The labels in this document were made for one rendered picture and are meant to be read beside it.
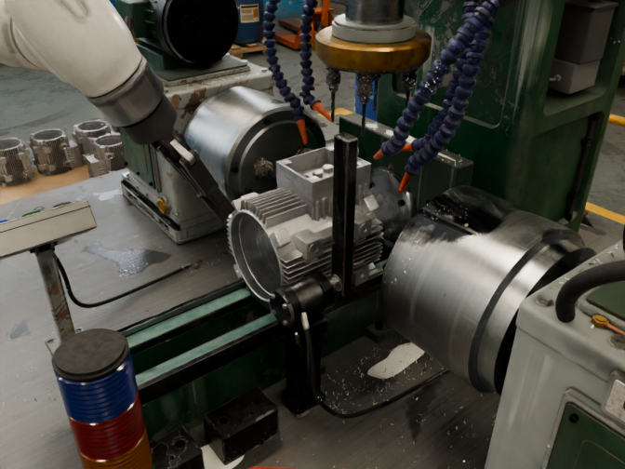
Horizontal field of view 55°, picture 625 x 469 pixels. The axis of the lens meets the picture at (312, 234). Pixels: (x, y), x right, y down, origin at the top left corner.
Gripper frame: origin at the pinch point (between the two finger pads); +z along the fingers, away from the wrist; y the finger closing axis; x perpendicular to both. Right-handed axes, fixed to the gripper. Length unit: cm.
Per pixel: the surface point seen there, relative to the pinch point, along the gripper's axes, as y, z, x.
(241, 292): -1.3, 17.4, 7.0
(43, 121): 373, 125, 3
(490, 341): -45.4, 9.4, -8.1
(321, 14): 408, 237, -263
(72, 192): 80, 25, 17
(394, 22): -10.6, -8.8, -35.9
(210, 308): -1.9, 14.1, 12.6
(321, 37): -2.9, -10.6, -27.9
